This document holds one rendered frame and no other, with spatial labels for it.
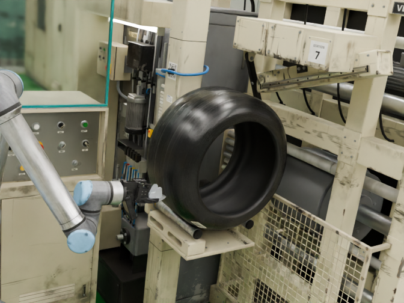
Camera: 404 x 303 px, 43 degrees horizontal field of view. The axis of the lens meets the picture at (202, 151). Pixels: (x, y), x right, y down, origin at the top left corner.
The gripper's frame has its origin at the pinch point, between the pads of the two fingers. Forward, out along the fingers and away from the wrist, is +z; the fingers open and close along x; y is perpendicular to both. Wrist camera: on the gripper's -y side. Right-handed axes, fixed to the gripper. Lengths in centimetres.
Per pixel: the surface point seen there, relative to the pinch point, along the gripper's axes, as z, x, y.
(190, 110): 3.7, -0.7, 37.5
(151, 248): 25, 38, -43
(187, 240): 13.2, -5.9, -17.0
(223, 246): 33.1, -6.8, -20.5
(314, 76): 52, -15, 61
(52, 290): -13, 63, -78
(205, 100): 9.3, -0.9, 42.4
